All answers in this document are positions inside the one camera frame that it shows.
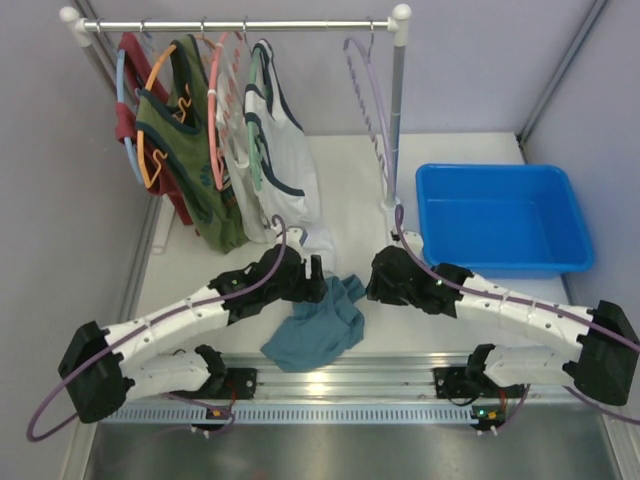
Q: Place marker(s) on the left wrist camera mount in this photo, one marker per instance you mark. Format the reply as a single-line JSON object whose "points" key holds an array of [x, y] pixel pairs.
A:
{"points": [[294, 237]]}

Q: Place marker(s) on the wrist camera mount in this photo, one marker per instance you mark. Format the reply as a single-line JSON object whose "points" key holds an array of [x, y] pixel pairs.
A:
{"points": [[411, 238], [294, 237]]}

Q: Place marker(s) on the aluminium mounting rail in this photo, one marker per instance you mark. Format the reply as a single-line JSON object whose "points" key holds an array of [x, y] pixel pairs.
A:
{"points": [[355, 378]]}

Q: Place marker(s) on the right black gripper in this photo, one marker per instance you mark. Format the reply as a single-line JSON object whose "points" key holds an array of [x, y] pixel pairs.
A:
{"points": [[377, 290]]}

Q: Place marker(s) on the blue plastic bin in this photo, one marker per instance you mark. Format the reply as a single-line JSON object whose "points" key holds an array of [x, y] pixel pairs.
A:
{"points": [[502, 221]]}

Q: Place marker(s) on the teal tank top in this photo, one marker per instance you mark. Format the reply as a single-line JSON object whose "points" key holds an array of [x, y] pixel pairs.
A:
{"points": [[315, 334]]}

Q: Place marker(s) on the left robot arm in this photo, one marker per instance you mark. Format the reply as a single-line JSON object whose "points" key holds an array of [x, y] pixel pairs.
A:
{"points": [[105, 367]]}

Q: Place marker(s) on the white navy-trimmed tank top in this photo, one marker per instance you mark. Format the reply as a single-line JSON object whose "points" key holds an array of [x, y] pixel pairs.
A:
{"points": [[290, 186]]}

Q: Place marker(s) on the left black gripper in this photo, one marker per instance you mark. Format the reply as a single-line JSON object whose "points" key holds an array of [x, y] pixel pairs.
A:
{"points": [[310, 282]]}

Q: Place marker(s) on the mint green hanger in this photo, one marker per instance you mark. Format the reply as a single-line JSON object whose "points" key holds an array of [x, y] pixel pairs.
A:
{"points": [[255, 80]]}

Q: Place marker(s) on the red tank top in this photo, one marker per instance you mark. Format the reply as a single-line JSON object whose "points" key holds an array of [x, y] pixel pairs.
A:
{"points": [[136, 72]]}

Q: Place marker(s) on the slotted cable duct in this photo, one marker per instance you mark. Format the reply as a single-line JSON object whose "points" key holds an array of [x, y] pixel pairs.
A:
{"points": [[302, 414]]}

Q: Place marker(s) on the white clothes rack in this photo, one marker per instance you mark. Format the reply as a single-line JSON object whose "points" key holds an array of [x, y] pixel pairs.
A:
{"points": [[86, 32]]}

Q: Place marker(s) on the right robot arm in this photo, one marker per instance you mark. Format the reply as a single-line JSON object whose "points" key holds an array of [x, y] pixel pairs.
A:
{"points": [[594, 351]]}

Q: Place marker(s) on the light blue hanger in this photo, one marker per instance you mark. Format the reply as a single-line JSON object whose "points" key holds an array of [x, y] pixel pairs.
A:
{"points": [[120, 96]]}

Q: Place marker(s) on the pink hanger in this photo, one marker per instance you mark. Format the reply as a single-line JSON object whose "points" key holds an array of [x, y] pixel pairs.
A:
{"points": [[217, 167]]}

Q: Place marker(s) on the white shirt on pink hanger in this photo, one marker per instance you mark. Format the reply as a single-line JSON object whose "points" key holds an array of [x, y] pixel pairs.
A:
{"points": [[231, 136]]}

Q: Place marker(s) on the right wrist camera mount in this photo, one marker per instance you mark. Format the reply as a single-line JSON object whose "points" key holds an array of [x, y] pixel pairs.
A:
{"points": [[411, 238]]}

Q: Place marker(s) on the lavender plastic hanger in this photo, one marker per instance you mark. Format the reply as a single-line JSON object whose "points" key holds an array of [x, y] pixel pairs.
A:
{"points": [[375, 122]]}

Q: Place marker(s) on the green tank top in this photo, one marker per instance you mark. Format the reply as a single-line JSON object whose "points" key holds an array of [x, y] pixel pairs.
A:
{"points": [[177, 132]]}

